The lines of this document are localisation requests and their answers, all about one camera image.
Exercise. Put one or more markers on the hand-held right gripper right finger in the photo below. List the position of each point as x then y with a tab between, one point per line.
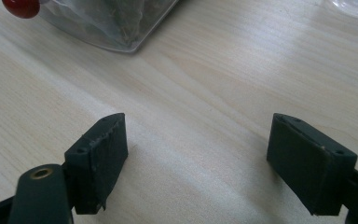
307	169

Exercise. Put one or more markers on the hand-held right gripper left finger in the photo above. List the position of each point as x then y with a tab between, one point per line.
101	161

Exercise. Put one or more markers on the clear plastic bag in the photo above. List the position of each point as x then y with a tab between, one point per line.
112	21

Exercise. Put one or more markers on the clear plastic object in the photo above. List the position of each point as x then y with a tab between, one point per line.
354	6

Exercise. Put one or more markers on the red round fruit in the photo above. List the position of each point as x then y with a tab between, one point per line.
21	7

